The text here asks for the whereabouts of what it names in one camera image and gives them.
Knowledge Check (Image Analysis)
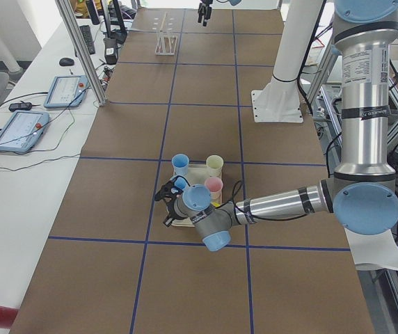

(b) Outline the white chair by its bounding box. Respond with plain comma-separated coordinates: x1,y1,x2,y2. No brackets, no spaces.
344,229,398,271

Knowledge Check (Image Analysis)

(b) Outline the blue teach pendant far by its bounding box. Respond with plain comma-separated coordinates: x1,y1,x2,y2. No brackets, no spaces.
44,75,88,109

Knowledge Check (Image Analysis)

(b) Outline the pink plastic cup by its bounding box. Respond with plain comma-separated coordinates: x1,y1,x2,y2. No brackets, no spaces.
204,177,223,201

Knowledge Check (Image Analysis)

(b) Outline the aluminium frame post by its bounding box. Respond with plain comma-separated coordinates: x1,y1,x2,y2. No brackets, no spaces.
55,0,106,106

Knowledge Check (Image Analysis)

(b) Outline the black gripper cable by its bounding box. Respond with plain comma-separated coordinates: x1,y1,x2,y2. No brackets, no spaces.
232,180,311,223

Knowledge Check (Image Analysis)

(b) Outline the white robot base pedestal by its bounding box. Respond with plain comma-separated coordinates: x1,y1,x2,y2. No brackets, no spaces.
251,0,326,123

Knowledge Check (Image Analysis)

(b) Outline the black power adapter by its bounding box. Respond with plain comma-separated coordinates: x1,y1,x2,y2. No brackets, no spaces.
104,38,118,65

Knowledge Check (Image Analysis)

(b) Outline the pale green plastic cup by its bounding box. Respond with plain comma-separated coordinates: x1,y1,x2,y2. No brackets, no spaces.
206,154,224,177

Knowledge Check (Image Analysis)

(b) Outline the black keyboard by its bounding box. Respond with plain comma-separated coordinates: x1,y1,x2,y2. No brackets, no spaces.
79,25,95,54

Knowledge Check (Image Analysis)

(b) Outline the black computer mouse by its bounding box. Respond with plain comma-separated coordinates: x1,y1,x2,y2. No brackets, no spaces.
58,57,74,67

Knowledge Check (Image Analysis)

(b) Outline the white wire cup rack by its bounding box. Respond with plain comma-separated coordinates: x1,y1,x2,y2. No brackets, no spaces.
152,11,178,56

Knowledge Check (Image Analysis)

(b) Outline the blue teach pendant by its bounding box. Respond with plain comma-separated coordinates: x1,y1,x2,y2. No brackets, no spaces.
44,75,88,109
0,110,50,154

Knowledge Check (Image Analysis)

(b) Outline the light blue plastic cup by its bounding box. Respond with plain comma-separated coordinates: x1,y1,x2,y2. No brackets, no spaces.
174,177,189,191
171,153,189,176

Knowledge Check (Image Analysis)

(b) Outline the blue teach pendant near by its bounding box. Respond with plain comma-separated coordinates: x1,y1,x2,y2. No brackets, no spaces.
0,110,50,154

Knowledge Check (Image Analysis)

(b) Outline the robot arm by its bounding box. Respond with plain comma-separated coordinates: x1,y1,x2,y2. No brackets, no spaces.
154,1,398,251

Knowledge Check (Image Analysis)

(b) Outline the black handheld device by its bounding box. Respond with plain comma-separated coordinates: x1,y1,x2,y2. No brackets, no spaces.
8,102,33,112

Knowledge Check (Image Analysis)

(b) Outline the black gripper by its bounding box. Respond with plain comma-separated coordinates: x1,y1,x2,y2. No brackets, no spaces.
154,178,184,226
198,0,213,26

